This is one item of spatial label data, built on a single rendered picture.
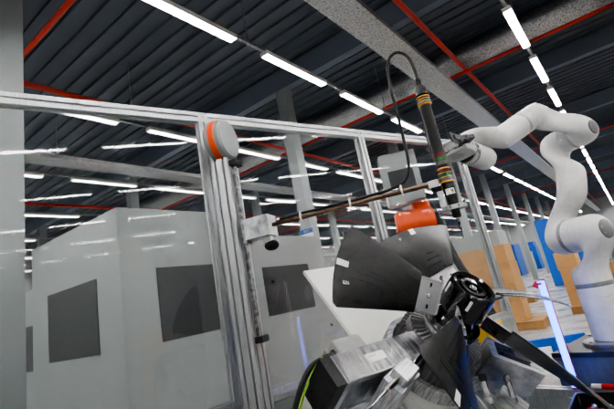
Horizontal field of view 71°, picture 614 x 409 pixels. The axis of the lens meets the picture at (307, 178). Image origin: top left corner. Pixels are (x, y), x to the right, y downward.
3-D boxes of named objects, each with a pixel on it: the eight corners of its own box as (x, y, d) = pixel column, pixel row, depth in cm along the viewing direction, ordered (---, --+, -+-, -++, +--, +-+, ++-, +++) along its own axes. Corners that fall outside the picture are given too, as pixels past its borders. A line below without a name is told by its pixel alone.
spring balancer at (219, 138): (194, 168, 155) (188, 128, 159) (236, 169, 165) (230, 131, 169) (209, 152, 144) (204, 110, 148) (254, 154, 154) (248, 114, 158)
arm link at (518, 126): (493, 107, 168) (443, 140, 156) (533, 117, 157) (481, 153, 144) (492, 126, 173) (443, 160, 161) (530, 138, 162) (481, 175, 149)
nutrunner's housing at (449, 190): (450, 218, 123) (410, 78, 135) (450, 219, 126) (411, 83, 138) (464, 214, 122) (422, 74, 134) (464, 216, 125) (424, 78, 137)
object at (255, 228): (242, 243, 142) (238, 218, 144) (251, 244, 148) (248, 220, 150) (269, 236, 139) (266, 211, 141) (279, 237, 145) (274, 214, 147)
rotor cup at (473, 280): (456, 348, 105) (481, 309, 99) (416, 306, 115) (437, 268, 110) (488, 336, 113) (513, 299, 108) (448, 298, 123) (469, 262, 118)
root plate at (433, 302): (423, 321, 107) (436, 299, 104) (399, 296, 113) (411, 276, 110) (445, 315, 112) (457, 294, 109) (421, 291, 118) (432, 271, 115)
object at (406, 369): (403, 389, 92) (388, 375, 94) (415, 376, 97) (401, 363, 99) (408, 381, 91) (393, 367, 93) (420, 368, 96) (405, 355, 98)
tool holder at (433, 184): (435, 212, 123) (427, 180, 125) (437, 214, 129) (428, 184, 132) (468, 204, 120) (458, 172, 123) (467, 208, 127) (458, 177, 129)
